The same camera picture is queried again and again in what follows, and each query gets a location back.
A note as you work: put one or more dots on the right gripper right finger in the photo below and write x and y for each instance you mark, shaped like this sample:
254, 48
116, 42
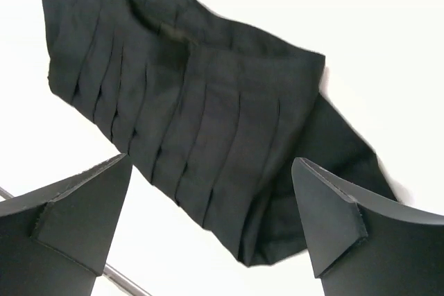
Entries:
361, 243

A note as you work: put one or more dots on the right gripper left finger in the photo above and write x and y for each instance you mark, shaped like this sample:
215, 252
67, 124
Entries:
55, 240

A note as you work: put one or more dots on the black pleated skirt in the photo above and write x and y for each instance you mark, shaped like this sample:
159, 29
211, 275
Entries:
212, 112

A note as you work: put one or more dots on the aluminium table rail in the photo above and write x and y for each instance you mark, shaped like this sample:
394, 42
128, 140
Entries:
123, 283

